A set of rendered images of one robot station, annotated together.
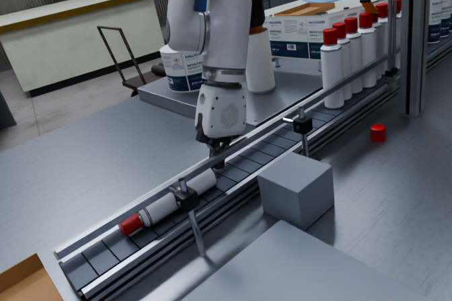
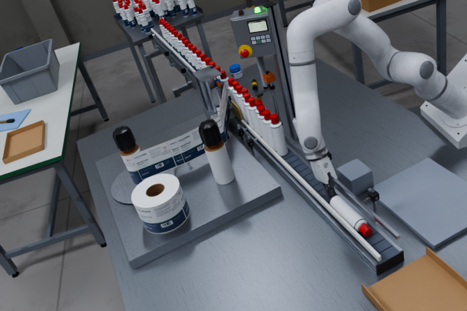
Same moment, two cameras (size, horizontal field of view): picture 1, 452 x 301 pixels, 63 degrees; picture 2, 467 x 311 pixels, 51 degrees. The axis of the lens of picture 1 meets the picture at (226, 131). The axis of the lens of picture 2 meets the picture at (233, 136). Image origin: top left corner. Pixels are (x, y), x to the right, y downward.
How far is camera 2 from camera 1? 171 cm
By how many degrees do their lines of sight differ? 59
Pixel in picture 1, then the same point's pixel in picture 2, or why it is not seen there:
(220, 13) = not seen: hidden behind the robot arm
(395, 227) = (381, 162)
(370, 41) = not seen: hidden behind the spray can
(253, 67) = (227, 166)
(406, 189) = (358, 153)
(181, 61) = (178, 199)
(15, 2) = not seen: outside the picture
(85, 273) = (389, 251)
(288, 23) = (196, 132)
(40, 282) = (375, 288)
